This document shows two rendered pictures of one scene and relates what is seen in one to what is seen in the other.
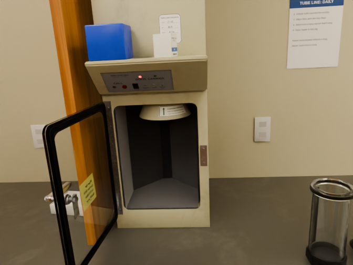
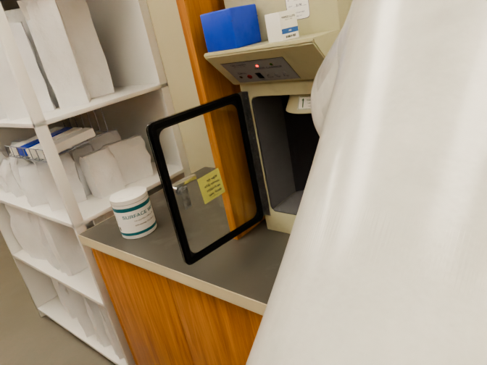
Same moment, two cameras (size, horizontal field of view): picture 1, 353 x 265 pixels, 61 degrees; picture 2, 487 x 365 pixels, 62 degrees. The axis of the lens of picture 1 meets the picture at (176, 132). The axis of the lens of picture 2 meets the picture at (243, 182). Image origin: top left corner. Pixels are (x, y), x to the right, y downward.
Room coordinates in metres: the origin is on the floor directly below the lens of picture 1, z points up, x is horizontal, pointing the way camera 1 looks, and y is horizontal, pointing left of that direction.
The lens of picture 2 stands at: (0.00, -0.48, 1.57)
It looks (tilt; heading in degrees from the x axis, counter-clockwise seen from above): 22 degrees down; 40
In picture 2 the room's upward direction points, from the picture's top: 12 degrees counter-clockwise
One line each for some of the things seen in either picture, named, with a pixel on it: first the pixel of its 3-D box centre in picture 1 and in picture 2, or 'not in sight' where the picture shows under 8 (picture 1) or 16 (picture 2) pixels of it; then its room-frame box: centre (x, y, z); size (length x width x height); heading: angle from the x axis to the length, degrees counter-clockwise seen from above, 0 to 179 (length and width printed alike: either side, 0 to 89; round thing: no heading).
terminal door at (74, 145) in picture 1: (88, 183); (212, 178); (0.75, 0.25, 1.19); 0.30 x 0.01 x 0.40; 169
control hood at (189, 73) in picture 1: (149, 76); (269, 64); (0.85, 0.07, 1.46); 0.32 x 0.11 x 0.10; 86
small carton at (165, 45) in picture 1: (165, 45); (281, 25); (0.85, 0.02, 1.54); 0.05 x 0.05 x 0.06; 71
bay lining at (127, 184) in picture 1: (162, 146); (320, 143); (1.03, 0.05, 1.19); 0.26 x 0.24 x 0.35; 86
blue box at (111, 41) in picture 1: (110, 42); (231, 28); (0.86, 0.17, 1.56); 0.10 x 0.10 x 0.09; 86
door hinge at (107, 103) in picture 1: (112, 161); (255, 157); (0.91, 0.21, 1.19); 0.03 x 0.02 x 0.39; 86
